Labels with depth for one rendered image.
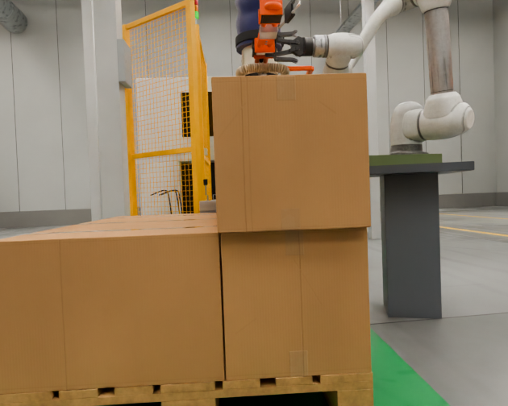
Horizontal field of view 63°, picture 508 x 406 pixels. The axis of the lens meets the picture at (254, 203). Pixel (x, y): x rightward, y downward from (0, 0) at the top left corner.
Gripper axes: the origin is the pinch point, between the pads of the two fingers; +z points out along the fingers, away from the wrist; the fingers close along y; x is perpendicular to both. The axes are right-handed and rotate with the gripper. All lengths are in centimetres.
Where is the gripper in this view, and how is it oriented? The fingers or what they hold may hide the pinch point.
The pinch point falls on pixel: (264, 47)
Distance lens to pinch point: 183.3
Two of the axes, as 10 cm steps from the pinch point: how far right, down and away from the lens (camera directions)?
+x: -0.6, -0.2, 10.0
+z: -10.0, 0.4, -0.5
